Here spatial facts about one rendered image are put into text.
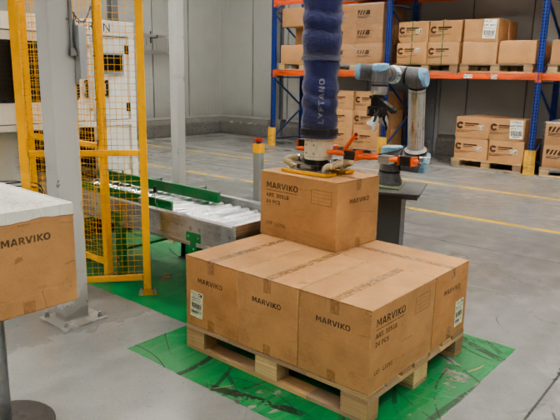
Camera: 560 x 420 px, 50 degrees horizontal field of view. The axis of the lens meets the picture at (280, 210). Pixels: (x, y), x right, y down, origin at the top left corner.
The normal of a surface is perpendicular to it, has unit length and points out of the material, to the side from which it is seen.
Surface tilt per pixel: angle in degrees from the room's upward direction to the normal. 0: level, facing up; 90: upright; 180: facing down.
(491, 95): 90
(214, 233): 90
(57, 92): 90
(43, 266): 90
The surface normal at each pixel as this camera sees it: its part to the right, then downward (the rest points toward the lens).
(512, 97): -0.63, 0.16
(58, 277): 0.75, 0.16
